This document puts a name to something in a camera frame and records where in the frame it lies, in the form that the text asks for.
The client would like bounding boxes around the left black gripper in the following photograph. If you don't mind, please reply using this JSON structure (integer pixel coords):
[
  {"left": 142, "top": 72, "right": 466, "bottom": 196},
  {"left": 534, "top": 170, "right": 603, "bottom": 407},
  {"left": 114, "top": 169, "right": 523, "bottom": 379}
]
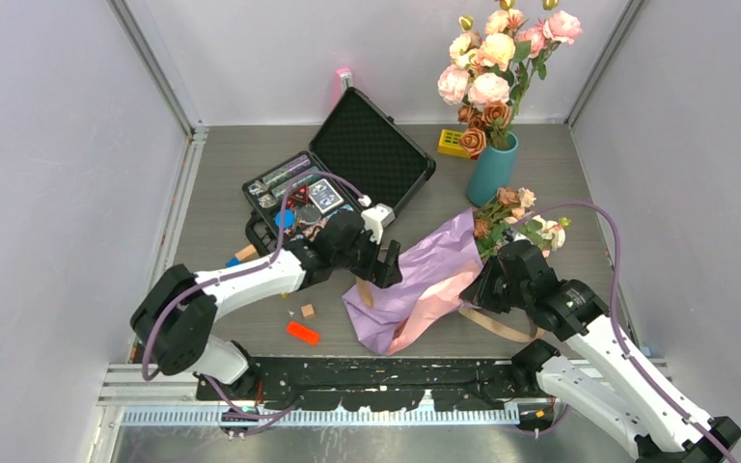
[{"left": 332, "top": 226, "right": 400, "bottom": 286}]

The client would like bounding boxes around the purple flower bouquet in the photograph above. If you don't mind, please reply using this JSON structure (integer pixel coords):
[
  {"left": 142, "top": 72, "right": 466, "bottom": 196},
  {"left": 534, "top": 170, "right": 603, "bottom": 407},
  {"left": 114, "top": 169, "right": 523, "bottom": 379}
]
[{"left": 342, "top": 186, "right": 573, "bottom": 357}]

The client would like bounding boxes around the tan ribbon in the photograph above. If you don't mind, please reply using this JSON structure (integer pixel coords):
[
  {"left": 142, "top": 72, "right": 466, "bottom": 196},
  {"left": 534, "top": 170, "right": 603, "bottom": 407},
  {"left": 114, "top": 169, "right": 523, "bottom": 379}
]
[{"left": 343, "top": 272, "right": 544, "bottom": 355}]

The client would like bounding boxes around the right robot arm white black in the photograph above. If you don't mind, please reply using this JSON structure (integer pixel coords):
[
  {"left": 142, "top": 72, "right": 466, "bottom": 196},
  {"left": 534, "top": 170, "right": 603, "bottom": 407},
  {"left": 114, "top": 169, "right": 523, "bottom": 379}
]
[{"left": 460, "top": 240, "right": 741, "bottom": 462}]

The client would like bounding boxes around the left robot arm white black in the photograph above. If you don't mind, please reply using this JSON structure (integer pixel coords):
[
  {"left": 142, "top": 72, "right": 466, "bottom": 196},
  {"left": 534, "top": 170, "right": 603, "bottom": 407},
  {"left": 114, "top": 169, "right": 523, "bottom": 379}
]
[{"left": 130, "top": 204, "right": 402, "bottom": 399}]

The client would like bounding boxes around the teal vase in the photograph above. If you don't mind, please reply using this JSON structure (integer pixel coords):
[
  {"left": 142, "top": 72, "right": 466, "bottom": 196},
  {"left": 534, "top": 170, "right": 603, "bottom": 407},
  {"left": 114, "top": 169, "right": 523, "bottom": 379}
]
[{"left": 466, "top": 133, "right": 519, "bottom": 206}]

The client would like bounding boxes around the pink rose bouquet in vase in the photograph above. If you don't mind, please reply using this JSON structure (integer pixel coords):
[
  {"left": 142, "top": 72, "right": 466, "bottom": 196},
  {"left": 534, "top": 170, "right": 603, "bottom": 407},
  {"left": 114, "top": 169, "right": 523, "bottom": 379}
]
[{"left": 437, "top": 1, "right": 583, "bottom": 159}]

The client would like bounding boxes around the small wooden cube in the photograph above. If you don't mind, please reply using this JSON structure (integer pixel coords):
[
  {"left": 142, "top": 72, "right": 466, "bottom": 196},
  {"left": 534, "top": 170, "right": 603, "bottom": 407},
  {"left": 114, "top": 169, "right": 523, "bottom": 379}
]
[{"left": 301, "top": 304, "right": 316, "bottom": 319}]

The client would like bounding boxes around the orange rectangular block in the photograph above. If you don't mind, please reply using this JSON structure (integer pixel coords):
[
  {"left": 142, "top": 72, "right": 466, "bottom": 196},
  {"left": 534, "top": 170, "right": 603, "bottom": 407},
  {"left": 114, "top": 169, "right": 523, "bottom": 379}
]
[{"left": 286, "top": 321, "right": 320, "bottom": 345}]

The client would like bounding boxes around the playing card deck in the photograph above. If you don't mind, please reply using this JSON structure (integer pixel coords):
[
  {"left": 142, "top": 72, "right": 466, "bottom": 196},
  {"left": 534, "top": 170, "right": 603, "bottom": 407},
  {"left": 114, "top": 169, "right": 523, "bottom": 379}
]
[{"left": 308, "top": 178, "right": 344, "bottom": 214}]

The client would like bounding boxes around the blue round chip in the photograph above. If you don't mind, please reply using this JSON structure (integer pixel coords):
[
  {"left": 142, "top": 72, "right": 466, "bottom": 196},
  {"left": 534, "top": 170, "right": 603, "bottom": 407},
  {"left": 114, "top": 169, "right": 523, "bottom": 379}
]
[{"left": 274, "top": 209, "right": 295, "bottom": 232}]

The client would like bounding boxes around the black open poker case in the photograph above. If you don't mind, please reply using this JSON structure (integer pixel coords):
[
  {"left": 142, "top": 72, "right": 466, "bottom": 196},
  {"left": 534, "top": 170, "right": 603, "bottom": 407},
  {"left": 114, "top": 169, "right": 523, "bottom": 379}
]
[{"left": 242, "top": 88, "right": 436, "bottom": 256}]

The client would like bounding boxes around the wooden arch block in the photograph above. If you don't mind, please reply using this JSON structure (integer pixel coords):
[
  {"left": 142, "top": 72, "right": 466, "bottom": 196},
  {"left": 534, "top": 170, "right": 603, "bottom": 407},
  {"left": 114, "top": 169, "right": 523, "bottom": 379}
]
[{"left": 234, "top": 244, "right": 261, "bottom": 263}]

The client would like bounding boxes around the yellow perforated block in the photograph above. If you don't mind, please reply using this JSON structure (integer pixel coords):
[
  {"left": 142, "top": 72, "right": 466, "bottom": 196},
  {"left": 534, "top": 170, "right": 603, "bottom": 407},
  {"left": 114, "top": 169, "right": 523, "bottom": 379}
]
[{"left": 437, "top": 128, "right": 471, "bottom": 159}]

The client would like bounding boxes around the pink white bottle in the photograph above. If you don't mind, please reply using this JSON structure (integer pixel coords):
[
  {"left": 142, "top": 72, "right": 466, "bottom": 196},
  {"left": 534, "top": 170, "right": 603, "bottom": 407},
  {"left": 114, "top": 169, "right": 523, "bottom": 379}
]
[{"left": 336, "top": 68, "right": 353, "bottom": 98}]

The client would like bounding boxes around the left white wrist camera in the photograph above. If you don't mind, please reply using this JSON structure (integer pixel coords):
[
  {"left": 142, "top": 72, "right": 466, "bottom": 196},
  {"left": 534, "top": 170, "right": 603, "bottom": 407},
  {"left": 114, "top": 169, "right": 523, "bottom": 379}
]
[{"left": 360, "top": 204, "right": 396, "bottom": 244}]

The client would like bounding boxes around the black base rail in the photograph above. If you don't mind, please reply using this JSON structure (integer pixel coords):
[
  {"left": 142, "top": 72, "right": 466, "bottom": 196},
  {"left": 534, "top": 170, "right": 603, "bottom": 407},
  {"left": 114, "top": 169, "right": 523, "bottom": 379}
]
[{"left": 196, "top": 356, "right": 563, "bottom": 412}]

